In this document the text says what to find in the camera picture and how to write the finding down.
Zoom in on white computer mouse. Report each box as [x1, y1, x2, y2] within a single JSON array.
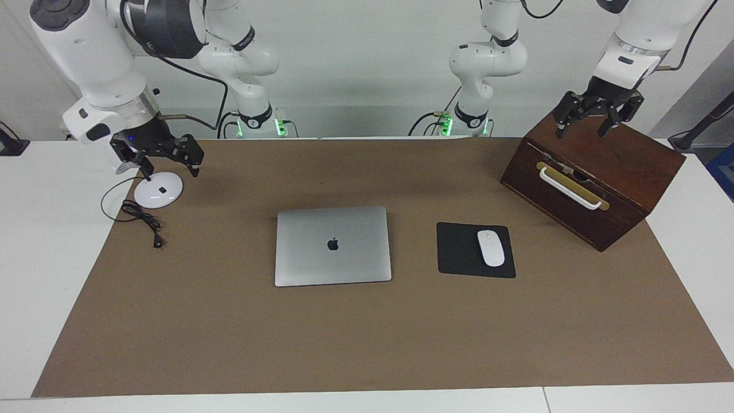
[[477, 229, 506, 268]]

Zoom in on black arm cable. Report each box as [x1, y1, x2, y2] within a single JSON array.
[[657, 0, 720, 71], [119, 0, 230, 138]]

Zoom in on brown table mat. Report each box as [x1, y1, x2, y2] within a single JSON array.
[[32, 137, 734, 398]]

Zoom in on brass handle plate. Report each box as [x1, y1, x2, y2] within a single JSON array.
[[536, 161, 610, 212]]

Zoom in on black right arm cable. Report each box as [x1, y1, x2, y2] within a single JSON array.
[[119, 0, 230, 138]]

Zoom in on dark brown wooden box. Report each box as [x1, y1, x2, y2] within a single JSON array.
[[499, 109, 687, 253]]

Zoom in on black tripod leg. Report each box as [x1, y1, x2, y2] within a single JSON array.
[[668, 92, 734, 153]]

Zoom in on black mouse pad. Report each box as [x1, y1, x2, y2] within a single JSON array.
[[436, 222, 517, 279]]

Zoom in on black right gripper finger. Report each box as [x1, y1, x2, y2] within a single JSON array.
[[110, 138, 154, 182], [166, 135, 205, 177]]

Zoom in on black stand foot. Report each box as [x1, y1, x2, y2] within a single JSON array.
[[0, 122, 30, 157]]

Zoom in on blue bin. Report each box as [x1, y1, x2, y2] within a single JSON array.
[[708, 143, 734, 202]]

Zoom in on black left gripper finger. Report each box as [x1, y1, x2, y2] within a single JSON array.
[[552, 92, 597, 140], [598, 92, 645, 139]]

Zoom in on black base cable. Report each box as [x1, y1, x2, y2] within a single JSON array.
[[408, 86, 462, 137], [217, 112, 241, 139]]

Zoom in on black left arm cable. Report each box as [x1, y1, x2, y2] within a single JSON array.
[[657, 0, 720, 71]]

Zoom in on black power cord with plug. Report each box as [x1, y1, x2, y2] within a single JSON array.
[[101, 175, 167, 249]]

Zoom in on grey laptop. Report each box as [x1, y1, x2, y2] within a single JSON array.
[[274, 206, 393, 288]]

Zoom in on white box handle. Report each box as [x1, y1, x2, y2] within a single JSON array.
[[539, 166, 604, 211]]

